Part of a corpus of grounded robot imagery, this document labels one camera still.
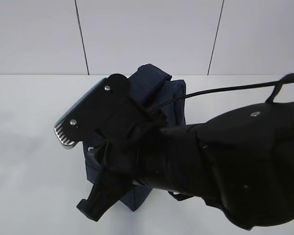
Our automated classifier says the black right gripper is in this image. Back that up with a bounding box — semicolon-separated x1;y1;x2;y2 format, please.
76;122;167;215

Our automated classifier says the dark blue fabric bag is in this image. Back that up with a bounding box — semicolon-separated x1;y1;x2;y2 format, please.
82;64;186;212

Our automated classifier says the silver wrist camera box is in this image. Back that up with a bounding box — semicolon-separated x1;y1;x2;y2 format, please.
54;73;151;149

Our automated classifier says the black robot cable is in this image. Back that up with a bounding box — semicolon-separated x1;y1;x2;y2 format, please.
142;72;294;120

